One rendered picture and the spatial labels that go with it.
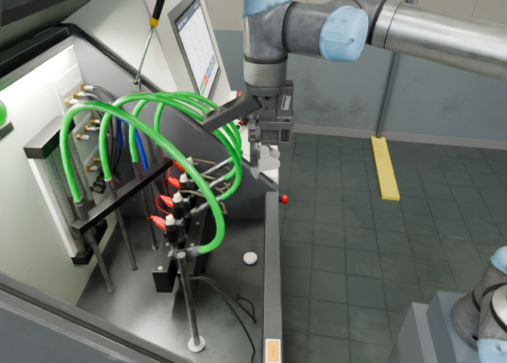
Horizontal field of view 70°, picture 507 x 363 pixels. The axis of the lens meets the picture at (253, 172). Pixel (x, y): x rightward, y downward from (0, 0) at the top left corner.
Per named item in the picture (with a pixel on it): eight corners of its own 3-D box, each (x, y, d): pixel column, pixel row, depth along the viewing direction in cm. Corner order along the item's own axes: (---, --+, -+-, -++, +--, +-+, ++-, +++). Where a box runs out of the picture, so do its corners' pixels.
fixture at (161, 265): (198, 310, 94) (192, 272, 85) (161, 309, 95) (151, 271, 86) (215, 221, 122) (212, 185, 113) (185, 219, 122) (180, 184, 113)
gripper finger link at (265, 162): (279, 187, 74) (281, 149, 68) (250, 186, 74) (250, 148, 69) (278, 178, 76) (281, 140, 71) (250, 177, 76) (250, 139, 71)
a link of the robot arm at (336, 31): (379, -1, 55) (312, -8, 59) (357, 13, 47) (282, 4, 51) (370, 51, 59) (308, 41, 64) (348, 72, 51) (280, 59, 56)
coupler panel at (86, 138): (99, 188, 101) (66, 82, 83) (87, 188, 101) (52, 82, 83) (116, 162, 111) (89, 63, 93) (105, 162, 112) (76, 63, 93)
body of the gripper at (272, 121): (290, 151, 68) (294, 90, 61) (244, 150, 68) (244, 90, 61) (289, 131, 74) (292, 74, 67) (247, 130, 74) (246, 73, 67)
